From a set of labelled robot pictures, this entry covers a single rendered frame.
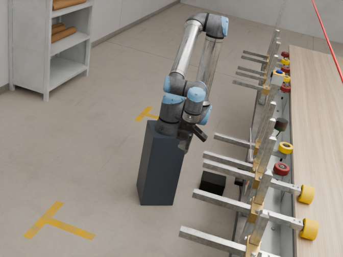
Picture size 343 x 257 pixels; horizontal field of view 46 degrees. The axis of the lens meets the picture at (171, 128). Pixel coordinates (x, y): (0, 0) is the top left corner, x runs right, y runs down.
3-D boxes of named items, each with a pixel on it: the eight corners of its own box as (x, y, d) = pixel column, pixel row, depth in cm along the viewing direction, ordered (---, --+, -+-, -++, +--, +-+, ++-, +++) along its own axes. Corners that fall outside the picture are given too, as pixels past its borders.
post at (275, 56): (256, 109, 337) (274, 54, 315) (256, 107, 341) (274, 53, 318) (261, 110, 337) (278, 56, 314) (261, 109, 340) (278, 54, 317)
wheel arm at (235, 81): (231, 84, 329) (233, 79, 327) (232, 82, 332) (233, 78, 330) (285, 98, 323) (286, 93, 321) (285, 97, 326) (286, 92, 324)
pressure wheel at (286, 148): (280, 165, 234) (287, 149, 229) (271, 158, 240) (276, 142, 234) (290, 163, 239) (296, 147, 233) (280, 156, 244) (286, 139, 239)
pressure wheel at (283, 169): (268, 184, 215) (274, 167, 209) (268, 177, 222) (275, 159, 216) (283, 189, 214) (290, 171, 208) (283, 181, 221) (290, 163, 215)
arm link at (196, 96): (207, 88, 210) (205, 96, 201) (202, 109, 216) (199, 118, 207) (190, 84, 211) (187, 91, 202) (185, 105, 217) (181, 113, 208)
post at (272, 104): (247, 171, 250) (270, 101, 227) (248, 168, 253) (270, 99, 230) (253, 172, 250) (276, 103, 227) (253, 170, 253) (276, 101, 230)
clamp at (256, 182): (250, 187, 188) (253, 179, 185) (252, 172, 199) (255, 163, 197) (263, 191, 187) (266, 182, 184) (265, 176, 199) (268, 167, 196)
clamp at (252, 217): (246, 221, 166) (249, 212, 164) (248, 202, 178) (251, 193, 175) (261, 226, 165) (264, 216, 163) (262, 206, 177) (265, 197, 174)
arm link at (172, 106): (161, 109, 292) (165, 87, 283) (184, 115, 290) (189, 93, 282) (156, 119, 278) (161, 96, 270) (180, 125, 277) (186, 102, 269)
